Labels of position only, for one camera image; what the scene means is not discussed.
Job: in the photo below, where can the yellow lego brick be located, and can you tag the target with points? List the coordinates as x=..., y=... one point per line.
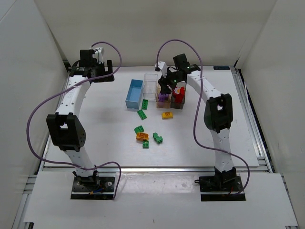
x=167, y=115

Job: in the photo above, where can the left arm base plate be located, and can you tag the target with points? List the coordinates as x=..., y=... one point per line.
x=95, y=187

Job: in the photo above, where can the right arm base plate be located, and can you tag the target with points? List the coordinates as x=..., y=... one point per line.
x=211, y=192

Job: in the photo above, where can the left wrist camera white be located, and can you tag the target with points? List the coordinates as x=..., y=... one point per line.
x=98, y=55

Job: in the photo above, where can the smoky grey plastic container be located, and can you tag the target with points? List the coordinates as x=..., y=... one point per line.
x=176, y=105

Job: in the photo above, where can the purple paw print lego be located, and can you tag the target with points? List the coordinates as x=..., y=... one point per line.
x=161, y=99

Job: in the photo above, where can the light blue plastic container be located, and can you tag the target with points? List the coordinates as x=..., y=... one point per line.
x=134, y=94

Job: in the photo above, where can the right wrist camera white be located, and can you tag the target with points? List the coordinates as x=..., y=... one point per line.
x=161, y=67

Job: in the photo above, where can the green lego plate flat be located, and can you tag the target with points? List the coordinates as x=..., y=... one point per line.
x=141, y=114

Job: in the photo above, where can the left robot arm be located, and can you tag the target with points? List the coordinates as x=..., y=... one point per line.
x=66, y=130

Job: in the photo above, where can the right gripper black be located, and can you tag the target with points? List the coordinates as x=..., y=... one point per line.
x=167, y=81

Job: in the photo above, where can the clear plastic container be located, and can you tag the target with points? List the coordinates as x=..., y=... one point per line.
x=150, y=87

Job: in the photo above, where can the green lego brick bottom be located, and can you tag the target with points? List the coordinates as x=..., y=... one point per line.
x=145, y=144

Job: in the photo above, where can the blue label sticker right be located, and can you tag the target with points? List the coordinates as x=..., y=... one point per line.
x=220, y=68

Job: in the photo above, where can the purple lego brick with studs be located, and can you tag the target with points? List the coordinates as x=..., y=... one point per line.
x=164, y=95

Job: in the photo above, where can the green lego brick by orange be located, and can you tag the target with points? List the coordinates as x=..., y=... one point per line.
x=139, y=129

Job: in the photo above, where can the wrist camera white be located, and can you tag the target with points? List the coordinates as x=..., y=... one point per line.
x=98, y=55
x=161, y=67

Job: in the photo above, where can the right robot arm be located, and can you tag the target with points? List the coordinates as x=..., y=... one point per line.
x=218, y=113

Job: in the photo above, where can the orange transparent lego brick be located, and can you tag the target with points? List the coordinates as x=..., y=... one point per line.
x=142, y=136

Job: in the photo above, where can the green lego plate upright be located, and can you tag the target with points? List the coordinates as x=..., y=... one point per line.
x=144, y=104

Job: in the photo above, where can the red long lego brick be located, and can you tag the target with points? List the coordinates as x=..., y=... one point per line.
x=178, y=99

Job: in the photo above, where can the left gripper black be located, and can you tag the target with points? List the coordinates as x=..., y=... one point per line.
x=105, y=72

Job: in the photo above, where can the aluminium frame rail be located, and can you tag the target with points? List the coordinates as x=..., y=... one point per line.
x=260, y=168

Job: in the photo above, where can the red curved lego brick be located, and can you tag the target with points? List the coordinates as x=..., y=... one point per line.
x=182, y=92

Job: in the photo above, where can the red lego brick with sticker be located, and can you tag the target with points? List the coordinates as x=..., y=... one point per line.
x=176, y=91

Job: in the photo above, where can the amber transparent plastic container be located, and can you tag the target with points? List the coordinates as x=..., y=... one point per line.
x=165, y=104

